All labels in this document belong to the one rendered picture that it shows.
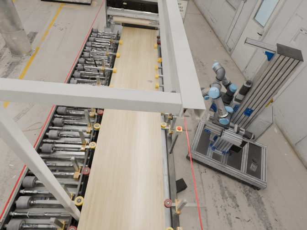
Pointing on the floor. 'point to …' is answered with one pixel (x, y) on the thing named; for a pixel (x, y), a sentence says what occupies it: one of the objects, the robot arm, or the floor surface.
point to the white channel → (102, 101)
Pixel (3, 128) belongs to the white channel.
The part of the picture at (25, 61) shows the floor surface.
